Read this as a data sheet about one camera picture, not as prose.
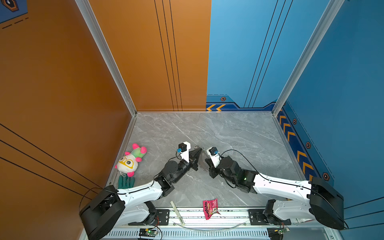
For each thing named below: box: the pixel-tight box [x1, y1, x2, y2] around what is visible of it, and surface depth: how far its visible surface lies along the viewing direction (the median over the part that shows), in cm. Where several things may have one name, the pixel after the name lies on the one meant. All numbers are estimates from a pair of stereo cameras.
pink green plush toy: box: [114, 143, 148, 178], surface depth 88 cm
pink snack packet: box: [203, 198, 221, 220], surface depth 77 cm
